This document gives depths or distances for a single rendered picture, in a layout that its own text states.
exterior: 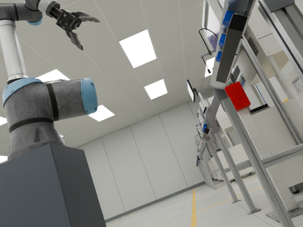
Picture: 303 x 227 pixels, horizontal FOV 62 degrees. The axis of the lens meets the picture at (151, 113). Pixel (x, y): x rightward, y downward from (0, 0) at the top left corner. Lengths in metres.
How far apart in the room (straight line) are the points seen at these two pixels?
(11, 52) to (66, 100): 0.54
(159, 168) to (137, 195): 1.23
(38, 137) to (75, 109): 0.14
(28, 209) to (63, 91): 0.32
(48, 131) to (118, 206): 9.09
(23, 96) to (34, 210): 0.30
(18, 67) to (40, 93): 0.48
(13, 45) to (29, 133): 0.62
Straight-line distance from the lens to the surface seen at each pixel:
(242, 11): 0.74
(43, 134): 0.72
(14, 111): 0.76
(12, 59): 1.25
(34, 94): 0.77
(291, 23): 0.59
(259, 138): 1.60
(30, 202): 0.67
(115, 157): 9.78
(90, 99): 0.79
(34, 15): 1.35
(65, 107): 0.78
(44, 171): 0.65
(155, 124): 9.60
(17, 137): 0.74
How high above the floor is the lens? 0.36
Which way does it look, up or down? 16 degrees up
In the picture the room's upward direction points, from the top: 22 degrees counter-clockwise
